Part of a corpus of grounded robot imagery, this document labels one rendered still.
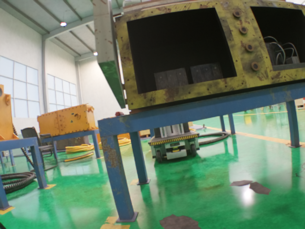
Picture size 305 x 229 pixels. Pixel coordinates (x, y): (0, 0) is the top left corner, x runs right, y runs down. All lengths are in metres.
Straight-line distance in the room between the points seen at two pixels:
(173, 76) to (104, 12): 0.88
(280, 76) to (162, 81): 0.74
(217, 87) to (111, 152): 0.67
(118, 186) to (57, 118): 3.52
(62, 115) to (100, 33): 4.05
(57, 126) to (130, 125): 3.54
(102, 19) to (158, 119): 0.71
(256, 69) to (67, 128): 3.91
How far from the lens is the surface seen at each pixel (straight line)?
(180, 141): 2.29
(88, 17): 13.76
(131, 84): 0.93
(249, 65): 1.03
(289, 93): 1.19
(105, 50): 0.26
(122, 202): 1.07
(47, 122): 4.58
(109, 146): 0.99
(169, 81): 1.11
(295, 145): 2.14
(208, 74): 1.15
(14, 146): 2.03
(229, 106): 0.97
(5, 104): 2.43
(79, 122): 4.04
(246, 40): 1.09
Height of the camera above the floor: 0.57
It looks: 3 degrees up
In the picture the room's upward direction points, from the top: 10 degrees counter-clockwise
